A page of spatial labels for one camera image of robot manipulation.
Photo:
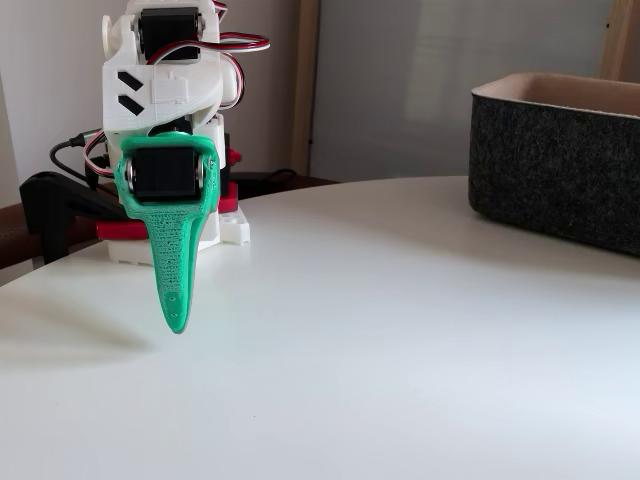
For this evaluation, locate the green gripper black motor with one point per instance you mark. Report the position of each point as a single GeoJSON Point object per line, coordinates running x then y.
{"type": "Point", "coordinates": [166, 174]}

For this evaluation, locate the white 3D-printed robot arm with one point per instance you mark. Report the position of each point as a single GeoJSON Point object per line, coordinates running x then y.
{"type": "Point", "coordinates": [165, 85]}

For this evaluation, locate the black and red table clamp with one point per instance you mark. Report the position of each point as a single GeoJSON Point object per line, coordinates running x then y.
{"type": "Point", "coordinates": [231, 197]}
{"type": "Point", "coordinates": [45, 200]}

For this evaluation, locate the dark grey fabric speaker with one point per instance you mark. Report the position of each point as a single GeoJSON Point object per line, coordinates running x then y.
{"type": "Point", "coordinates": [550, 175]}

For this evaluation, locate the grey panel with wooden frame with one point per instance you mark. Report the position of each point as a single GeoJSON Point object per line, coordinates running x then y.
{"type": "Point", "coordinates": [450, 100]}

